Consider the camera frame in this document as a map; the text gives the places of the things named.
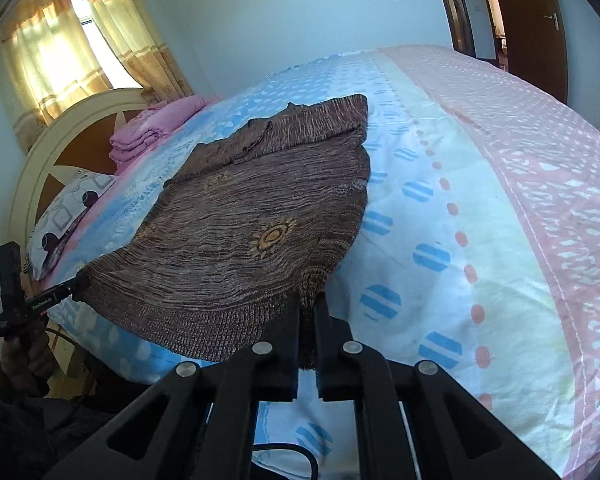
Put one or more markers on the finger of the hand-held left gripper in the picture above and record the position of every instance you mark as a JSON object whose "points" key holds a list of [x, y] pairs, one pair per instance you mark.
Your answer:
{"points": [[60, 294]]}

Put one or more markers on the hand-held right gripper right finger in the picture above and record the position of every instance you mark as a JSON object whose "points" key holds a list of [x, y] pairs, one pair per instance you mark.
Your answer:
{"points": [[330, 365]]}

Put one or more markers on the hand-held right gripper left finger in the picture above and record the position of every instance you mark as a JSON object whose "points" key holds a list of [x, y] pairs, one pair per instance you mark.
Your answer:
{"points": [[287, 360]]}

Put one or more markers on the brown knitted sweater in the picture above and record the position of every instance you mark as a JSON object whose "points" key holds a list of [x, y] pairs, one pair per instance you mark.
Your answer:
{"points": [[230, 220]]}

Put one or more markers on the person's left hand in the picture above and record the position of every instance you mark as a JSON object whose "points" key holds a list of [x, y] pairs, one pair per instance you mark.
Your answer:
{"points": [[27, 360]]}

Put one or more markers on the white patterned pillow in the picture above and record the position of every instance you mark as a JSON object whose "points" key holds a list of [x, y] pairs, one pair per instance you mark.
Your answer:
{"points": [[60, 220]]}

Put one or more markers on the cream wooden headboard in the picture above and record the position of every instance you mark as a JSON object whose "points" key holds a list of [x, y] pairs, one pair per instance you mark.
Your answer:
{"points": [[45, 160]]}

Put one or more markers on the folded pink blanket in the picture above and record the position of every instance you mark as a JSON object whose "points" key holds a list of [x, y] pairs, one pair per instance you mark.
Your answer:
{"points": [[150, 127]]}

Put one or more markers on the bed with colourful bedspread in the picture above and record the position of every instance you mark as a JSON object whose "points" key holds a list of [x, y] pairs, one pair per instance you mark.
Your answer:
{"points": [[480, 210]]}

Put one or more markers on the yellow patterned curtain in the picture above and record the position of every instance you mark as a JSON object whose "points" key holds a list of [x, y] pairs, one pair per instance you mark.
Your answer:
{"points": [[145, 45], [40, 70]]}

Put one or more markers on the brown wooden door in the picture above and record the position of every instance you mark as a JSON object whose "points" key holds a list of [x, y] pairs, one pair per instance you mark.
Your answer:
{"points": [[525, 35]]}

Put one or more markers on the brown door frame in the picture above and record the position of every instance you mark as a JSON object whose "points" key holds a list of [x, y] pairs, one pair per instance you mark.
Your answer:
{"points": [[455, 5]]}

